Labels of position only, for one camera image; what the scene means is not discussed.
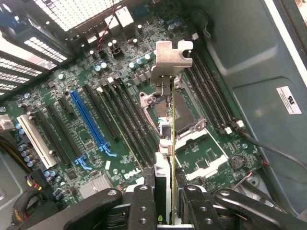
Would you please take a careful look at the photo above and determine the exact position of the short black expansion slot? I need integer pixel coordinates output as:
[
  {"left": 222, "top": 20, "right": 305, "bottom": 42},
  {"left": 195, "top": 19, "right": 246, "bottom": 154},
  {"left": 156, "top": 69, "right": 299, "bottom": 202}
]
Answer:
[{"left": 58, "top": 97, "right": 74, "bottom": 115}]

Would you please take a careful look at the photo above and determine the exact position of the thin black wire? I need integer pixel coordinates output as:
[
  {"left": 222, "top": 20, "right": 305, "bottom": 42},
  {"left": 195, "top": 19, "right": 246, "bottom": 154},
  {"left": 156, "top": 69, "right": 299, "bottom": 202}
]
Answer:
[{"left": 239, "top": 129, "right": 307, "bottom": 183}]

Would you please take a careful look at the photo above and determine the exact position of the silver chipset heatsink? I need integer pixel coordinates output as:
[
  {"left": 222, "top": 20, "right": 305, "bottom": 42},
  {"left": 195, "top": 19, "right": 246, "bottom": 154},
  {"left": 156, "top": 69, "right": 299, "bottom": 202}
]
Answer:
[{"left": 80, "top": 173, "right": 114, "bottom": 199}]

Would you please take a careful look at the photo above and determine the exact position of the black RAM slot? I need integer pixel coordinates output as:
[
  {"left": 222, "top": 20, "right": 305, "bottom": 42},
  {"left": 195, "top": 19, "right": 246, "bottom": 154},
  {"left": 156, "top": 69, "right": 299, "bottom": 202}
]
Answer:
[
  {"left": 199, "top": 51, "right": 245, "bottom": 128},
  {"left": 194, "top": 51, "right": 238, "bottom": 131},
  {"left": 189, "top": 54, "right": 233, "bottom": 135},
  {"left": 118, "top": 79, "right": 161, "bottom": 156},
  {"left": 184, "top": 68, "right": 225, "bottom": 136},
  {"left": 103, "top": 79, "right": 153, "bottom": 168},
  {"left": 111, "top": 78, "right": 156, "bottom": 163}
]

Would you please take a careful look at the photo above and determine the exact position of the open black PC case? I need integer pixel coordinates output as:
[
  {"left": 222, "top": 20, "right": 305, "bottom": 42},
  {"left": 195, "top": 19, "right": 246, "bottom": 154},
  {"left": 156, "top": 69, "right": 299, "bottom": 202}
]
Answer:
[{"left": 0, "top": 0, "right": 307, "bottom": 230}]

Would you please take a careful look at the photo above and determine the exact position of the green motherboard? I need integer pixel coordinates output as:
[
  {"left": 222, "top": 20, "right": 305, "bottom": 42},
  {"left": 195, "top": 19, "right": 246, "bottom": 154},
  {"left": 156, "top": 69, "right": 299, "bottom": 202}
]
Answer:
[{"left": 0, "top": 0, "right": 264, "bottom": 209}]

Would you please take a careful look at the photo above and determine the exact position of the round coin battery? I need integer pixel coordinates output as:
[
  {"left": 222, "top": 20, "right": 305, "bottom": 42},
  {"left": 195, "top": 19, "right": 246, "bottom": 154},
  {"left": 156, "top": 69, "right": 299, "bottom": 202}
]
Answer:
[{"left": 229, "top": 154, "right": 245, "bottom": 170}]

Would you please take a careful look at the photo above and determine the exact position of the CPU socket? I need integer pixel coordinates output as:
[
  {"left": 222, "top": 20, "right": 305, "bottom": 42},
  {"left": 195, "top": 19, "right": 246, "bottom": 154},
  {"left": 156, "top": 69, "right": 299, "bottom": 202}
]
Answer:
[{"left": 140, "top": 78, "right": 207, "bottom": 142}]

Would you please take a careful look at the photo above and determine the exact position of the white expansion slot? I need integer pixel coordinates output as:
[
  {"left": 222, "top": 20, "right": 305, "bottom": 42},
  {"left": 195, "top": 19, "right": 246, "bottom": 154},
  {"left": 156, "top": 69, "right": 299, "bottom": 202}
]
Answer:
[{"left": 16, "top": 115, "right": 58, "bottom": 169}]

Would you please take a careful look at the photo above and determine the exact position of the black power wire bundle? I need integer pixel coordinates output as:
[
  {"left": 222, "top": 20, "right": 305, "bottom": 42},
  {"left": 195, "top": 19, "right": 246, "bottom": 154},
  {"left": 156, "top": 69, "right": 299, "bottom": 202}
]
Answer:
[{"left": 0, "top": 135, "right": 50, "bottom": 227}]

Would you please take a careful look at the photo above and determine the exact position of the blue expansion slot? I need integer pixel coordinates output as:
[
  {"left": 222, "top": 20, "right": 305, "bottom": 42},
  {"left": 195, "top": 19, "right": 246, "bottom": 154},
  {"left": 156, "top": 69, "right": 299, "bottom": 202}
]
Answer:
[{"left": 70, "top": 90, "right": 118, "bottom": 158}]

